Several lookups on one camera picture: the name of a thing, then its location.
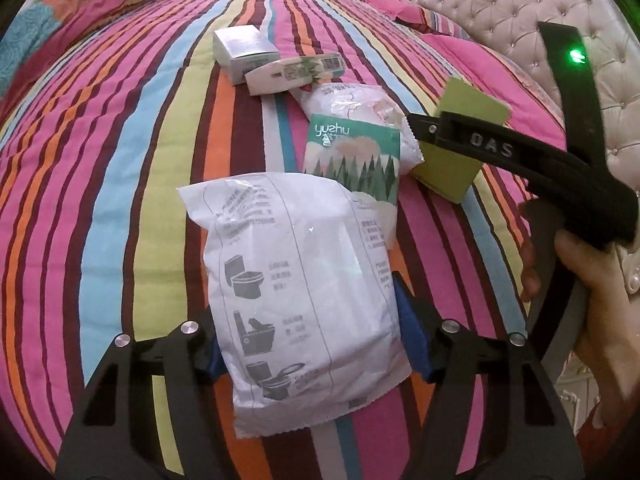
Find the person's right hand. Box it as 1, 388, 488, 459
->
519, 199, 640, 430

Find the small pink pillow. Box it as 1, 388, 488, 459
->
361, 0, 471, 40

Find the yushu green tissue pack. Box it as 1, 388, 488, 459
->
303, 114, 400, 249

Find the white wrapper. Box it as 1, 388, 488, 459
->
290, 82, 424, 174

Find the teal fuzzy blanket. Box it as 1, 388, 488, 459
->
0, 2, 61, 96

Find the white green toothpaste box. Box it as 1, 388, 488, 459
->
244, 52, 345, 96

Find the small silver box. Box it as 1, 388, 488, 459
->
213, 25, 281, 86

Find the white plastic toilet-print bag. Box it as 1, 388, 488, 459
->
179, 172, 410, 438

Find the striped colourful bedspread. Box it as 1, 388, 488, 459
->
1, 0, 529, 479

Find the tufted cream headboard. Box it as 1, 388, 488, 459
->
416, 0, 640, 296

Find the large pink pillow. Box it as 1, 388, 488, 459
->
420, 34, 565, 150

